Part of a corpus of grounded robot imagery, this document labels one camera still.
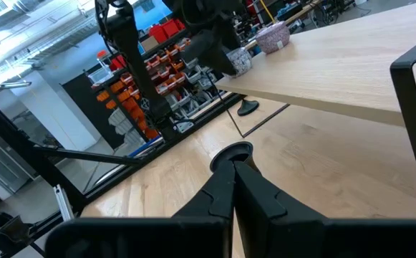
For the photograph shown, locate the white purple leaf candle tin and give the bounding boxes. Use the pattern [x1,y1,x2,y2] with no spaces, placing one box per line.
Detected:
[225,46,253,78]

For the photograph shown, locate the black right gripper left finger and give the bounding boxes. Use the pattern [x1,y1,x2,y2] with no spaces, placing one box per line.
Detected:
[153,161,236,258]

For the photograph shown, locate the wooden shelf riser black legs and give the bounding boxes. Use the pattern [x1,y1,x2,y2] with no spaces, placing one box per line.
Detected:
[207,0,416,220]

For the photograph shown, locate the cardboard box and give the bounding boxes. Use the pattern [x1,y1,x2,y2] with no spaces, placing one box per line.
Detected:
[141,35,160,52]

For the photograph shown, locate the yellow hanging cable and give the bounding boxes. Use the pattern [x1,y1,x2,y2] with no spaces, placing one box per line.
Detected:
[259,0,276,23]

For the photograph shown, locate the silver aluminium extrusion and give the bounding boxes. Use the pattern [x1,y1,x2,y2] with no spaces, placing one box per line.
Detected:
[52,183,75,222]

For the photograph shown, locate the black metal frame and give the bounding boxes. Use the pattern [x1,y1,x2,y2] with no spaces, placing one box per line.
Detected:
[0,89,246,258]

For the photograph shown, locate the white metal bracket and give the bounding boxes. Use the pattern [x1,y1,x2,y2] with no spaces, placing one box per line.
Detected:
[173,120,195,134]

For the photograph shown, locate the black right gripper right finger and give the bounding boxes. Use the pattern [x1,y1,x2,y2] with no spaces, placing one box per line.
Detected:
[234,161,326,258]

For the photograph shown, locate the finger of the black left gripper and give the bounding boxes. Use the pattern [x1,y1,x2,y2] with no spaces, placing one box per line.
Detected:
[184,30,237,75]
[223,19,244,51]

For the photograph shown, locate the pink candle tin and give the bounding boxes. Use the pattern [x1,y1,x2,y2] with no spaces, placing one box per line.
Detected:
[255,20,291,55]

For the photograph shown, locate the storage rack with bins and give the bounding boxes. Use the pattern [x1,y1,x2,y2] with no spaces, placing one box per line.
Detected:
[60,17,237,144]

